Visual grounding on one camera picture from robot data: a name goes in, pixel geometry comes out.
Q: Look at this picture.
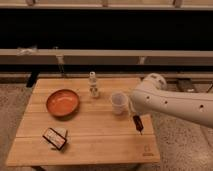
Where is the wooden table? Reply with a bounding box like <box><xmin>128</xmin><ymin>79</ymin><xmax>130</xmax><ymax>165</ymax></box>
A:
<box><xmin>7</xmin><ymin>78</ymin><xmax>160</xmax><ymax>166</ymax></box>

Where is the white ceramic cup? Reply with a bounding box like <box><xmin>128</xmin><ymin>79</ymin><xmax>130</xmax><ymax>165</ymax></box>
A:
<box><xmin>110</xmin><ymin>92</ymin><xmax>128</xmax><ymax>115</ymax></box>

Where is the dark rectangular box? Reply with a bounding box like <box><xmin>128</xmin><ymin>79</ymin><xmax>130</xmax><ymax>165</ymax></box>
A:
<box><xmin>42</xmin><ymin>128</ymin><xmax>67</xmax><ymax>150</ymax></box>

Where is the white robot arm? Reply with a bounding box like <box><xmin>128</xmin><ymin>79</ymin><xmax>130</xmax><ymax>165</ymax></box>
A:
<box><xmin>130</xmin><ymin>73</ymin><xmax>213</xmax><ymax>128</ymax></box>

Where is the dark red pepper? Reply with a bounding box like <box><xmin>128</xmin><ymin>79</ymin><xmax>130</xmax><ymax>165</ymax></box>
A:
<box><xmin>133</xmin><ymin>115</ymin><xmax>144</xmax><ymax>135</ymax></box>

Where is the small clear bottle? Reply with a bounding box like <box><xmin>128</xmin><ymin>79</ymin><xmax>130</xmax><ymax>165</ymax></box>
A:
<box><xmin>89</xmin><ymin>72</ymin><xmax>99</xmax><ymax>98</ymax></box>

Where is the white sponge block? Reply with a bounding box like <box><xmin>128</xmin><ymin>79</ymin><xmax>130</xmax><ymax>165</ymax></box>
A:
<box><xmin>53</xmin><ymin>127</ymin><xmax>68</xmax><ymax>138</ymax></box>

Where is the orange bowl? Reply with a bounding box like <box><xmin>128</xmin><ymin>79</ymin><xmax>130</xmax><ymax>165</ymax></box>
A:
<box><xmin>46</xmin><ymin>89</ymin><xmax>80</xmax><ymax>117</ymax></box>

